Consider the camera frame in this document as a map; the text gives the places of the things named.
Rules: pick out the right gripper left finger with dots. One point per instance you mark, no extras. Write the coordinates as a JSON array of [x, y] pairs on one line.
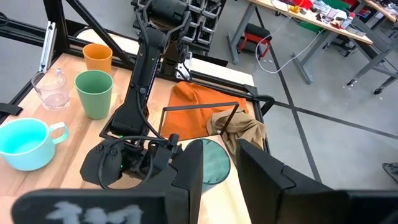
[[186, 174]]

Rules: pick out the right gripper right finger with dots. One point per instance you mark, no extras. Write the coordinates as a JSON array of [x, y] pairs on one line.
[[264, 180]]

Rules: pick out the blue faceted plastic tumbler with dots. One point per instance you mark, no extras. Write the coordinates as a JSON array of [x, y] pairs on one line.
[[214, 161]]

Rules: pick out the green plastic cup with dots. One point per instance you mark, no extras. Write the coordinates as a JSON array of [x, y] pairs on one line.
[[94, 93]]

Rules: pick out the light blue ceramic mug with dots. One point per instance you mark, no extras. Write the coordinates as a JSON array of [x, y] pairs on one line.
[[28, 146]]

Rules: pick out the clear plastic cup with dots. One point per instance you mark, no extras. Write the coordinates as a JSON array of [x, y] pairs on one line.
[[53, 93]]

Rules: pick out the orange plastic cup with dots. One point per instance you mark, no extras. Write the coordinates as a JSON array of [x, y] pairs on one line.
[[98, 57]]

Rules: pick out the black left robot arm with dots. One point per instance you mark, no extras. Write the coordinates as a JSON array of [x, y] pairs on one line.
[[146, 71]]

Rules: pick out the tan cloth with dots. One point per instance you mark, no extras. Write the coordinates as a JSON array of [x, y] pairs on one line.
[[245, 127]]

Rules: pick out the orange cloth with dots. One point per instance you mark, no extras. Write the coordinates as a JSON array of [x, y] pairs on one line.
[[189, 115]]

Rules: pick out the red stool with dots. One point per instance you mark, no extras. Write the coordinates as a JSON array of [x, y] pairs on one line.
[[255, 37]]

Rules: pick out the black stacked storage bins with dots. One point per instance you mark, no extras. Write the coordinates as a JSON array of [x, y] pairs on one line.
[[202, 28]]

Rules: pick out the cluttered workbench gray legs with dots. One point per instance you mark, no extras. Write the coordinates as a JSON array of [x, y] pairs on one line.
[[311, 18]]

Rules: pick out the silver aluminium frame bracket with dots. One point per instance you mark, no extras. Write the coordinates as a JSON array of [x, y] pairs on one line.
[[48, 46]]

